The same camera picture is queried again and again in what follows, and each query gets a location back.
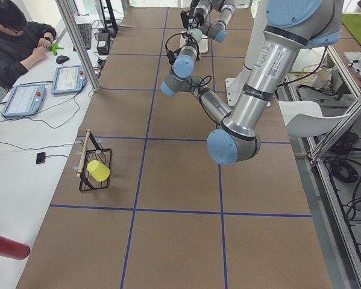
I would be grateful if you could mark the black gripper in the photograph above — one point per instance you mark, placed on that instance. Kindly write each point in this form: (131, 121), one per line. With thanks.
(197, 17)
(188, 37)

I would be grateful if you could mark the pale green cup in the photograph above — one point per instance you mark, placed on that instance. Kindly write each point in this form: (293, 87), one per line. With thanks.
(195, 34)

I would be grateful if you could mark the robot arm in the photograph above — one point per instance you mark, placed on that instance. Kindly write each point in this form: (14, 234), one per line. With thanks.
(281, 30)
(208, 18)

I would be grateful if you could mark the yellow cup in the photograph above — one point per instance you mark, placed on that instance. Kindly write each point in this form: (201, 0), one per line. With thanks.
(99, 171)

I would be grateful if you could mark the black power adapter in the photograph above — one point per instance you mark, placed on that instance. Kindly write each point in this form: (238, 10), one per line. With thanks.
(103, 44)

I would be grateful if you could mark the black keyboard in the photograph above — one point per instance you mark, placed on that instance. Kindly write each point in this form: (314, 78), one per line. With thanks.
(85, 30)

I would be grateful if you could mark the far blue teach pendant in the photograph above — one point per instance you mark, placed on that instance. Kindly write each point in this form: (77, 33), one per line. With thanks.
(68, 79)

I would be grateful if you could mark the blue teach pendant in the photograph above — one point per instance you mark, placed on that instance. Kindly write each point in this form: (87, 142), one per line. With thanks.
(24, 100)
(68, 79)

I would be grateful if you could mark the black computer mouse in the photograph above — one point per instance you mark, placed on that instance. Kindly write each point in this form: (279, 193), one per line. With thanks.
(62, 59)

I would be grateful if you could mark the white chair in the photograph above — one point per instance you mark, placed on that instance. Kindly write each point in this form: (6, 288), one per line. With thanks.
(304, 119)

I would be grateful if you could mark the green plastic toy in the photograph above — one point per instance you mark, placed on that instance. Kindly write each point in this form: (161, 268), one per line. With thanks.
(55, 48)

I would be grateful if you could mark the seated person in black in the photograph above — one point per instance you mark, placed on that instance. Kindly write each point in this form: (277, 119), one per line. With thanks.
(22, 43)

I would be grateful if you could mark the near blue teach pendant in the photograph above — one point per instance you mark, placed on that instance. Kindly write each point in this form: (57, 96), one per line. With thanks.
(24, 100)

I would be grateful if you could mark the small black box device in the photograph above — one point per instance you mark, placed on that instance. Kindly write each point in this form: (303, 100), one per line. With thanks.
(40, 157)

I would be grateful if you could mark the red bottle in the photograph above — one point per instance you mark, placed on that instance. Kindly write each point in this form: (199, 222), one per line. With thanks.
(13, 249)

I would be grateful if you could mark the aluminium frame post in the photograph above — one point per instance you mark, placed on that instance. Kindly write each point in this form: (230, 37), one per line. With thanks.
(73, 31)

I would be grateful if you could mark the black wire cup rack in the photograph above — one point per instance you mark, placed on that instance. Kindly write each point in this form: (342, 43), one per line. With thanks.
(92, 149)

